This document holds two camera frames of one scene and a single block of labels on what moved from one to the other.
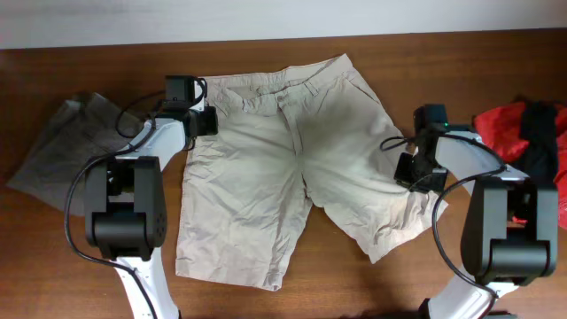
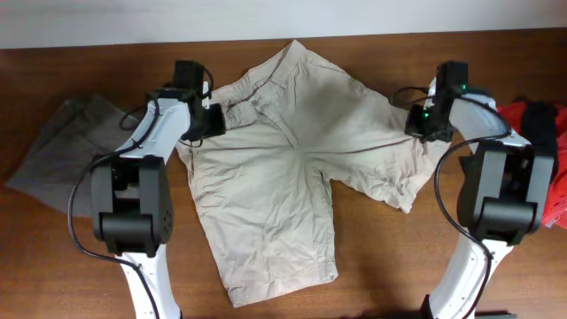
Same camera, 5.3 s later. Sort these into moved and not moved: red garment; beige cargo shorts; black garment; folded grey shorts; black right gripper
Moved: black right gripper; beige cargo shorts
Not moved: black garment; folded grey shorts; red garment
